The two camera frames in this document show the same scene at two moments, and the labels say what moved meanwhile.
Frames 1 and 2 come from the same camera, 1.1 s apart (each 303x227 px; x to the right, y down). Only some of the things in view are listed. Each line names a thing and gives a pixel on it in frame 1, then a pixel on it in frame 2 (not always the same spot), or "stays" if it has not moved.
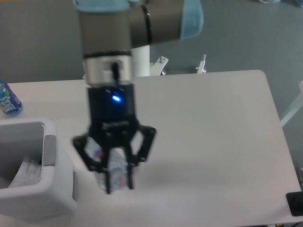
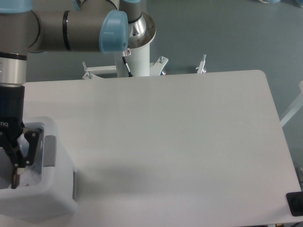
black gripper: x=111 y=114 → x=12 y=101
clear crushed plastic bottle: x=118 y=166 → x=32 y=174
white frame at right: x=298 y=105 stays
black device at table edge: x=295 y=202 stays
